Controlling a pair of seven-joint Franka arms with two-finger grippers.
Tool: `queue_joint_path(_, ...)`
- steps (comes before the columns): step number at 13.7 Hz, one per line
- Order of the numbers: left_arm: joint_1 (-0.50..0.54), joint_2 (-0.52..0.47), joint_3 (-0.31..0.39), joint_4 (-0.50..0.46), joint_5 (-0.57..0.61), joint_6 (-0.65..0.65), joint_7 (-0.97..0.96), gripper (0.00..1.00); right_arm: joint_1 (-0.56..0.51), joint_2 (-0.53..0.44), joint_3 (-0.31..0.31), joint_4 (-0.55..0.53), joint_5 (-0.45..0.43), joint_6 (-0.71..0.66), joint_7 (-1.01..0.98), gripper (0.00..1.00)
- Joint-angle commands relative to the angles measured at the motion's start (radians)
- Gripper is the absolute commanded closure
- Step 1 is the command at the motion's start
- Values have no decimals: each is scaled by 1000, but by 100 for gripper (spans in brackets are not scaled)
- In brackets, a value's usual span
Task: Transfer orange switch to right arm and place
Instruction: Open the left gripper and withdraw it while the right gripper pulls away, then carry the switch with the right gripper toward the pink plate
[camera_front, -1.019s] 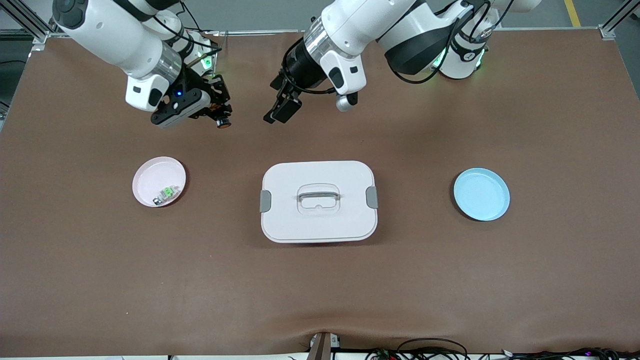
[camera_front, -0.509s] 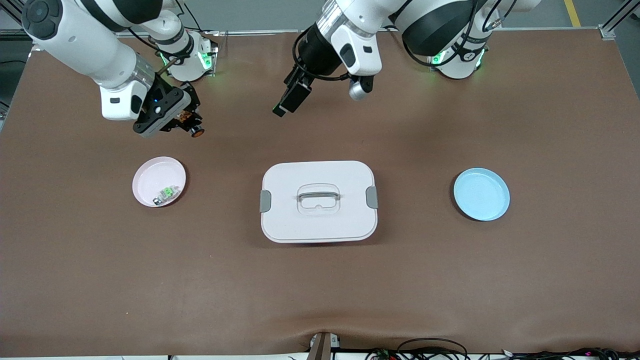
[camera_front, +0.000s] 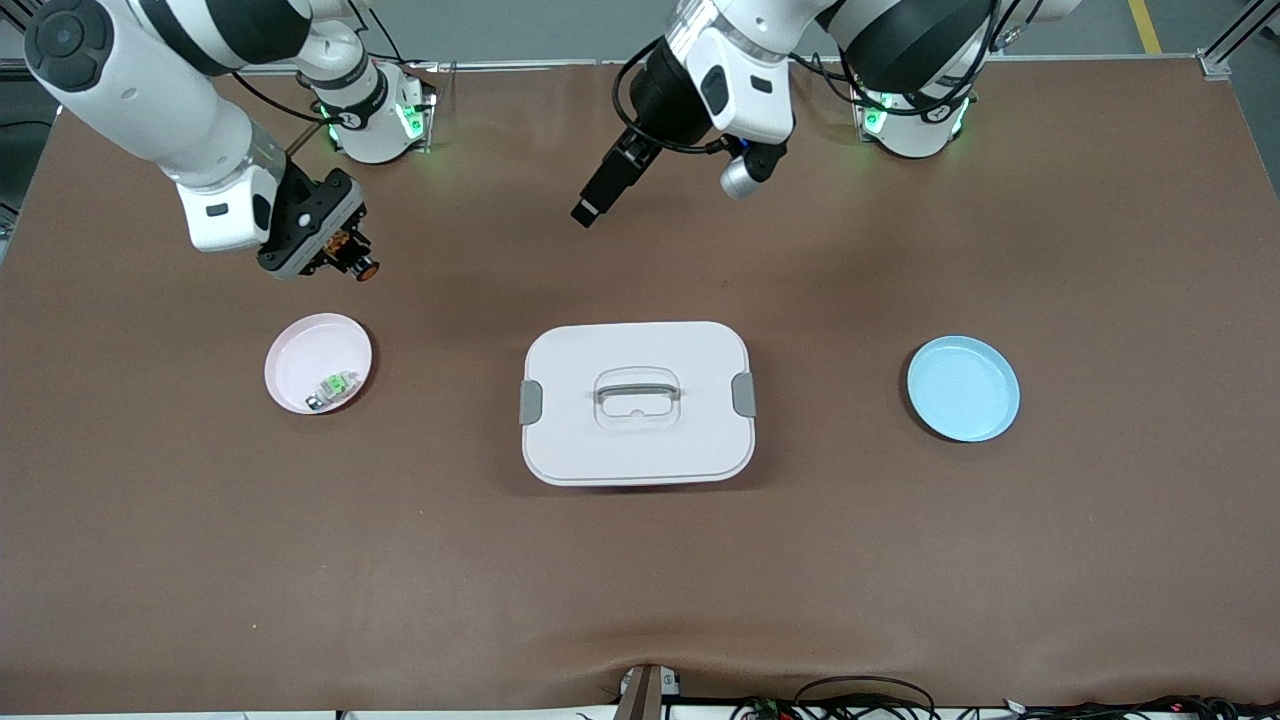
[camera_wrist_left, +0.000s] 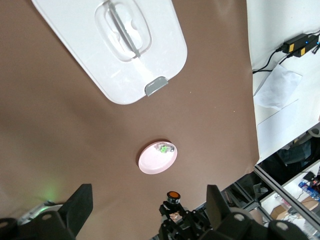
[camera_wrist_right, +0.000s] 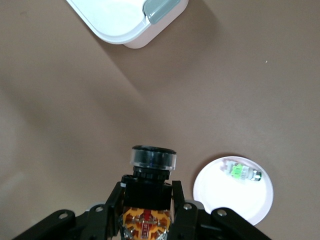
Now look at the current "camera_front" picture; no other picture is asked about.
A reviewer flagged orange push button switch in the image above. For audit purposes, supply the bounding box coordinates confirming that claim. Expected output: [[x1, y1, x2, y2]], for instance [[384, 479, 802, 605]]
[[325, 232, 382, 284]]

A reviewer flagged pink round plate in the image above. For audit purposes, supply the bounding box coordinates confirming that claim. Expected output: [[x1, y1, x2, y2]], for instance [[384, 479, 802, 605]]
[[264, 313, 373, 416]]

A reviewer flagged pink lunch box white lid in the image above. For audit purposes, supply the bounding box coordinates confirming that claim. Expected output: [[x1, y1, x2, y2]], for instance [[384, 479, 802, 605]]
[[519, 320, 758, 488]]

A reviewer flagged light blue round plate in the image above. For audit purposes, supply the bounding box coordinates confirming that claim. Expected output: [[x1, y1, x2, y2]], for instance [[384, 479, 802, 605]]
[[907, 335, 1022, 444]]

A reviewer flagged brown table cover mat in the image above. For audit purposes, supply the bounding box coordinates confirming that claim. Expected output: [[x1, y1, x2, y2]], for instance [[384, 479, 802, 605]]
[[0, 58, 1280, 713]]

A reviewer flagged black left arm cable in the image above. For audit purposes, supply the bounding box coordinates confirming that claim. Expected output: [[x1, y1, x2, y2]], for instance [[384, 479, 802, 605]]
[[612, 0, 1021, 156]]

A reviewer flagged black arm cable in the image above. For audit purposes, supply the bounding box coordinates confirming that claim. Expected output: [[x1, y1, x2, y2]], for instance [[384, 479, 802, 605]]
[[230, 5, 407, 126], [612, 0, 1021, 156]]

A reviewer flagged green push button switch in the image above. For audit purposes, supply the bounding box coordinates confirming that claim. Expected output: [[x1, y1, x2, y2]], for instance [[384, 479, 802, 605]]
[[306, 371, 361, 412]]

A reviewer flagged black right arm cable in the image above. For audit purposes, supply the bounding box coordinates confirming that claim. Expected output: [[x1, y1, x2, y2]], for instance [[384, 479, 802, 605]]
[[230, 5, 407, 126]]

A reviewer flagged metal table clamp bracket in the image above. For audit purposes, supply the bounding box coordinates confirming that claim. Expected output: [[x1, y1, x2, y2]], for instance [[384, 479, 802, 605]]
[[615, 664, 683, 720]]

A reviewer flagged aluminium frame strut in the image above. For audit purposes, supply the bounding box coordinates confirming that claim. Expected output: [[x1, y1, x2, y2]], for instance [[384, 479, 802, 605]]
[[1198, 0, 1280, 81]]

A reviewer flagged black cable bundle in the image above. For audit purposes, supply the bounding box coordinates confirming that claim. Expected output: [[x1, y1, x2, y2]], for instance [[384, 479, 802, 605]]
[[730, 675, 1280, 720]]

